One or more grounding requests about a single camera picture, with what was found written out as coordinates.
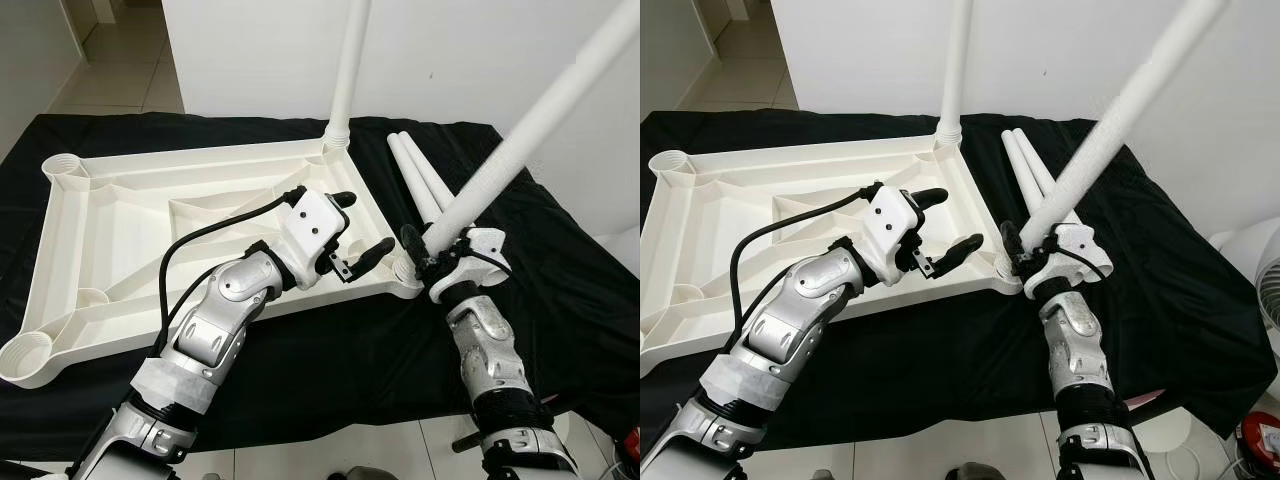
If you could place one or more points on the grey robot left foot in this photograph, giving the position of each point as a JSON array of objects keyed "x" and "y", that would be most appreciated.
[{"x": 830, "y": 474}]

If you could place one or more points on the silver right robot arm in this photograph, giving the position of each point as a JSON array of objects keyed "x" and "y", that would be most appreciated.
[
  {"x": 490, "y": 350},
  {"x": 1080, "y": 350}
]

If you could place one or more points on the grey robot right foot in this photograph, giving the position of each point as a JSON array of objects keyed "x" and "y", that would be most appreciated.
[
  {"x": 365, "y": 473},
  {"x": 978, "y": 472}
]

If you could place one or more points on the black tablecloth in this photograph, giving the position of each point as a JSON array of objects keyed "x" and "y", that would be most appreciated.
[
  {"x": 1170, "y": 320},
  {"x": 560, "y": 320}
]

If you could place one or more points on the pink cloth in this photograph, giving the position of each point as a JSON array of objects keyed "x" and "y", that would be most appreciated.
[{"x": 1145, "y": 395}]

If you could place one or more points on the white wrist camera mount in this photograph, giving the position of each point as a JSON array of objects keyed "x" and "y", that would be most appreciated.
[
  {"x": 312, "y": 235},
  {"x": 1080, "y": 242},
  {"x": 480, "y": 245},
  {"x": 893, "y": 232}
]

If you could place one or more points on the black metal table leg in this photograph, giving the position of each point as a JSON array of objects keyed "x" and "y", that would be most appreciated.
[{"x": 466, "y": 441}]

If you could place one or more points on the cream plastic children table top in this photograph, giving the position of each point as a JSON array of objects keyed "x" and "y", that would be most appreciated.
[
  {"x": 120, "y": 250},
  {"x": 740, "y": 250}
]

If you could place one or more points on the grey robot foot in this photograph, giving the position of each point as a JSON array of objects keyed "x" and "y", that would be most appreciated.
[
  {"x": 365, "y": 473},
  {"x": 830, "y": 474},
  {"x": 978, "y": 472}
]

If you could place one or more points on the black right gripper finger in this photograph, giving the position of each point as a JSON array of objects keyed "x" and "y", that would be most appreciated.
[
  {"x": 415, "y": 258},
  {"x": 1012, "y": 250}
]

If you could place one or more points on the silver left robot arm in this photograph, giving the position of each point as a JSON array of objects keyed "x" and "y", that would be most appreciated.
[
  {"x": 215, "y": 325},
  {"x": 790, "y": 325}
]

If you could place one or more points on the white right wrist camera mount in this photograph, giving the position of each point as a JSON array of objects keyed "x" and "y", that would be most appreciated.
[
  {"x": 1080, "y": 242},
  {"x": 480, "y": 245}
]

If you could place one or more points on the white crumpled plastic wrap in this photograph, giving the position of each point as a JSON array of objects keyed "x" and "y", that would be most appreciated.
[{"x": 55, "y": 475}]

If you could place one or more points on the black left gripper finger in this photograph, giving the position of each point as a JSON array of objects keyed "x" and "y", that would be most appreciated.
[
  {"x": 368, "y": 258},
  {"x": 957, "y": 255},
  {"x": 343, "y": 200},
  {"x": 932, "y": 198}
]

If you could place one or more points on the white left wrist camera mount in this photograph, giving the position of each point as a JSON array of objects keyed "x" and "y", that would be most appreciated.
[
  {"x": 893, "y": 232},
  {"x": 312, "y": 235}
]

